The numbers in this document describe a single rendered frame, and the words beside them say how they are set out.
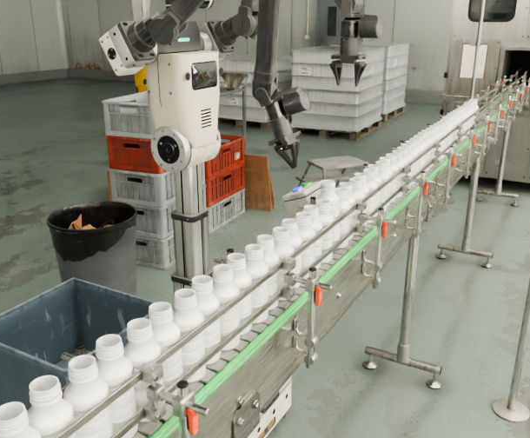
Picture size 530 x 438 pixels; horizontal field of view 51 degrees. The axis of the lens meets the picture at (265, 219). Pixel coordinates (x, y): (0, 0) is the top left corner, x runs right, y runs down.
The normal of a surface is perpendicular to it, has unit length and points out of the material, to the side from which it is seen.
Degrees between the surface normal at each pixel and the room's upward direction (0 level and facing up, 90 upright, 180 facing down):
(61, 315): 90
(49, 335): 90
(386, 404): 0
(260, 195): 99
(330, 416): 0
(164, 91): 90
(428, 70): 90
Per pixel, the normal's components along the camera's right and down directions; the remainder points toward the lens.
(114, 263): 0.64, 0.32
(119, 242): 0.79, 0.26
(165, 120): -0.48, 0.47
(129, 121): -0.37, 0.32
